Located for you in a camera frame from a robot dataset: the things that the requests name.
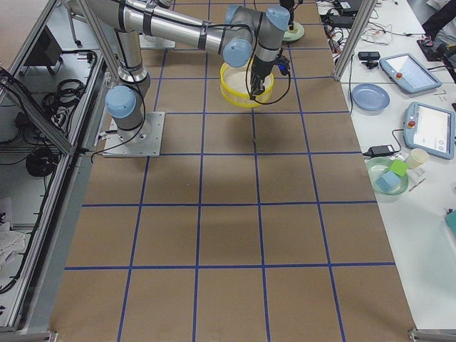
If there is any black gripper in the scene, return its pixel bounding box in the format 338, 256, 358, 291
249, 49, 289, 101

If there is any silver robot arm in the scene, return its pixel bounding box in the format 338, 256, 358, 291
279, 0, 304, 33
88, 1, 290, 99

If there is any light green plate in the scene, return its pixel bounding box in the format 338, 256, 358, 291
282, 21, 305, 43

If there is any blue plate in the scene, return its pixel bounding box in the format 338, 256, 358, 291
352, 83, 390, 114

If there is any black webcam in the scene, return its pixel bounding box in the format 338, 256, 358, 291
358, 51, 380, 70

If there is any black power adapter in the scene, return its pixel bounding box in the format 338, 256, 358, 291
366, 145, 395, 157

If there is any far teach pendant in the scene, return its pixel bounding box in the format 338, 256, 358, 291
379, 53, 442, 93

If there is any teach pendant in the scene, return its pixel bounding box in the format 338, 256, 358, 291
379, 53, 442, 93
403, 102, 455, 160

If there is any green bowl with blocks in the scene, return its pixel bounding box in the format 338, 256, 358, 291
366, 157, 408, 195

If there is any green foam block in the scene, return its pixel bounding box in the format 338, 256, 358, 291
388, 159, 408, 177

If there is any blue foam block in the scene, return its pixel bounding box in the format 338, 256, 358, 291
374, 171, 401, 193

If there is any cream paper cup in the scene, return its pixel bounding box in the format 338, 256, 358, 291
405, 148, 430, 170

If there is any near teach pendant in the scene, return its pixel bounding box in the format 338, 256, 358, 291
403, 102, 455, 160

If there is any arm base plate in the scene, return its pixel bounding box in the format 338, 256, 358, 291
139, 34, 175, 50
103, 112, 165, 157

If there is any aluminium frame post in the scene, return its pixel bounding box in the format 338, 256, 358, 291
333, 0, 376, 81

